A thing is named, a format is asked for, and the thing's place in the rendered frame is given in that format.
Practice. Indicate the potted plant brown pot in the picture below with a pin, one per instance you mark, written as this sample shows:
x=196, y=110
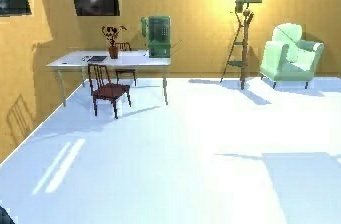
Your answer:
x=113, y=41

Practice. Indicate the white table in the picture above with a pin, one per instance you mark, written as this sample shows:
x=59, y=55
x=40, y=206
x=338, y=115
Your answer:
x=128, y=61

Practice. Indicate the pale green armchair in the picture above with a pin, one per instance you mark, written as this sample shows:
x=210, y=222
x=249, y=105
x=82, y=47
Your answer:
x=289, y=58

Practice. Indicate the small dark object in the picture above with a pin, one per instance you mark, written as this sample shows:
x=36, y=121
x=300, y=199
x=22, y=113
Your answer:
x=85, y=58

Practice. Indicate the dark framed picture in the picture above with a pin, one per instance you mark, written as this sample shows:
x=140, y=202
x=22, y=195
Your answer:
x=97, y=7
x=3, y=7

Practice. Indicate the wooden ladder floor lamp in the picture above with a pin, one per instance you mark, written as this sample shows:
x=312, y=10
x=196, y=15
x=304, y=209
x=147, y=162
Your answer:
x=241, y=43

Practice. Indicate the dark red wooden chair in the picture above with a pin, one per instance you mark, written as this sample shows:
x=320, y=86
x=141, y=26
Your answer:
x=124, y=70
x=108, y=90

